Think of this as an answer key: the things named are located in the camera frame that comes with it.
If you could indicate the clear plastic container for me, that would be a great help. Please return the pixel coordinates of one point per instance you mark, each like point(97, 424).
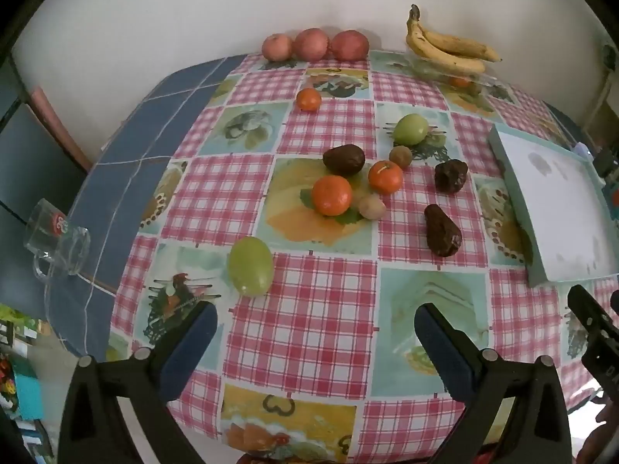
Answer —
point(437, 75)

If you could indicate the checkered printed tablecloth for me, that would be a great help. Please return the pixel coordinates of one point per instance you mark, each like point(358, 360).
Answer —
point(314, 324)

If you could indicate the orange tangerine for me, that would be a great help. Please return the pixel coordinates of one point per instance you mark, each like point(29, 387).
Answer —
point(461, 82)
point(331, 195)
point(308, 99)
point(385, 176)

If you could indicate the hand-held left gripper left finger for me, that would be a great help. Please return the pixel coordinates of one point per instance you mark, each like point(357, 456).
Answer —
point(193, 343)

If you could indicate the black power adapter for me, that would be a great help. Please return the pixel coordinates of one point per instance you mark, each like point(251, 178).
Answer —
point(607, 162)

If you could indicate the clear glass mug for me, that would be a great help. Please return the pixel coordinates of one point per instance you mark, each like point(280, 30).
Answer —
point(58, 237)

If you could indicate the white tray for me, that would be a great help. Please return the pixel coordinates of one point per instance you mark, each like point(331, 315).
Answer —
point(556, 203)

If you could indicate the small brown kiwi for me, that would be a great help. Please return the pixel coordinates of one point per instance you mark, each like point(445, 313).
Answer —
point(371, 207)
point(401, 156)

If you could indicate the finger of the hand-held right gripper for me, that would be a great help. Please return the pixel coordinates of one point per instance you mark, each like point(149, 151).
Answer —
point(587, 312)
point(615, 300)

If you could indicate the turquoise floral box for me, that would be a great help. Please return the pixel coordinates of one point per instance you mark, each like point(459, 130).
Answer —
point(22, 391)

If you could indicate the yellow banana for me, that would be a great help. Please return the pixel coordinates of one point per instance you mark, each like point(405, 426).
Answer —
point(459, 44)
point(452, 62)

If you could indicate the dark brown avocado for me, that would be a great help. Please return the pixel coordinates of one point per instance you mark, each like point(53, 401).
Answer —
point(344, 159)
point(441, 230)
point(450, 175)

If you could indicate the person's right hand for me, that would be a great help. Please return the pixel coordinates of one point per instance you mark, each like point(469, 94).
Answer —
point(602, 420)

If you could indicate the white power strip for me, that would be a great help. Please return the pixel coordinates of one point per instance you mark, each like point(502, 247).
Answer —
point(582, 149)

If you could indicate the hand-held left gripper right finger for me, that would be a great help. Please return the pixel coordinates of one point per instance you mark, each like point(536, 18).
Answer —
point(445, 353)

